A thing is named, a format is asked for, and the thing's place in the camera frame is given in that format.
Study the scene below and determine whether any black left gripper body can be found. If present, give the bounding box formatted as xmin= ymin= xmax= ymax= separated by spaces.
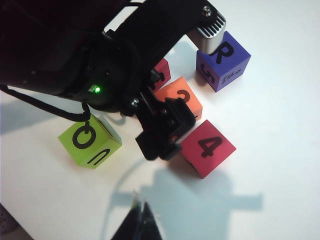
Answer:
xmin=107 ymin=0 xmax=218 ymax=161

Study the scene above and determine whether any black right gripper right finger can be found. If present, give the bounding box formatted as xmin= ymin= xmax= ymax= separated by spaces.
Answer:
xmin=141 ymin=201 xmax=165 ymax=240

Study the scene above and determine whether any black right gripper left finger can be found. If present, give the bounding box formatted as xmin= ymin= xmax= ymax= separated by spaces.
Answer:
xmin=112 ymin=191 xmax=144 ymax=240

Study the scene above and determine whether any orange block with Q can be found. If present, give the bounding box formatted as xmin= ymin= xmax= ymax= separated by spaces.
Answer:
xmin=152 ymin=76 xmax=203 ymax=121

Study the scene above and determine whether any red block with Y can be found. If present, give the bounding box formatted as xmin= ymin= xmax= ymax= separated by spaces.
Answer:
xmin=179 ymin=119 xmax=237 ymax=180

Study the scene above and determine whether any red block with U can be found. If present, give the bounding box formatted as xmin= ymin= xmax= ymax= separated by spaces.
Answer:
xmin=149 ymin=58 xmax=172 ymax=91

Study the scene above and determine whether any green block with 5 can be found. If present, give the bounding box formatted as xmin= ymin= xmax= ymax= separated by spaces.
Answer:
xmin=57 ymin=114 xmax=123 ymax=170

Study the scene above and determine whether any purple block with R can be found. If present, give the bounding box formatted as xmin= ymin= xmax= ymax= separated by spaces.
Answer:
xmin=196 ymin=30 xmax=252 ymax=93

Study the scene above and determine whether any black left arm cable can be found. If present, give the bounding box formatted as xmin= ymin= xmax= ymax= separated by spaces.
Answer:
xmin=0 ymin=84 xmax=91 ymax=126

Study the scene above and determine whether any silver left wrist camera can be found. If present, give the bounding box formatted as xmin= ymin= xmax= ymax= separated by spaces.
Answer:
xmin=195 ymin=11 xmax=227 ymax=55

